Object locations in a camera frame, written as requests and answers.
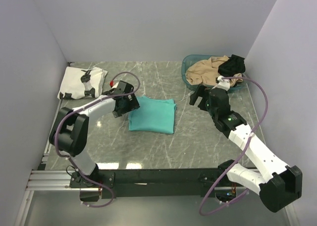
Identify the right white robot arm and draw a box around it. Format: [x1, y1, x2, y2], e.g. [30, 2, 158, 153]
[190, 84, 303, 213]

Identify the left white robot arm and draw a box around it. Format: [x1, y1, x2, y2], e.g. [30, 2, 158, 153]
[49, 81, 140, 187]

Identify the black base beam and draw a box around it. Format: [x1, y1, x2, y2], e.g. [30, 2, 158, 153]
[69, 168, 242, 202]

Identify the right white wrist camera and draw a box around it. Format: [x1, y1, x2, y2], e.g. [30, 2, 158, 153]
[214, 75, 230, 91]

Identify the aluminium rail frame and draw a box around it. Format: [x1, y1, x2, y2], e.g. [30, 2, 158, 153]
[14, 62, 298, 226]

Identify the black t shirt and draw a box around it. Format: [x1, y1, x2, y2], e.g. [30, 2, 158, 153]
[218, 55, 246, 77]

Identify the teal plastic basket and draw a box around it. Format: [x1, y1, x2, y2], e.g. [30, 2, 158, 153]
[181, 55, 246, 91]

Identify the folded white t shirt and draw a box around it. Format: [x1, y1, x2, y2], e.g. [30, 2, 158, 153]
[57, 66, 108, 100]

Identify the beige t shirt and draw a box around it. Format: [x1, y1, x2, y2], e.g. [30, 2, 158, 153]
[185, 56, 243, 87]

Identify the teal t shirt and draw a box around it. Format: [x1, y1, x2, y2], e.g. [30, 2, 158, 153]
[128, 96, 176, 134]

